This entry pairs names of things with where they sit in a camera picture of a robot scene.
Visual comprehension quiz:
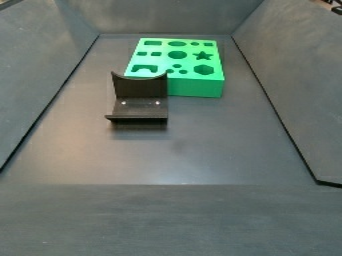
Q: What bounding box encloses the green shape sorter block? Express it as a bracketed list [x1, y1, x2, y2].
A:
[125, 38, 225, 98]

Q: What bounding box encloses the black plastic cradle stand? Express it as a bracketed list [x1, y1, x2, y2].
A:
[106, 72, 169, 122]

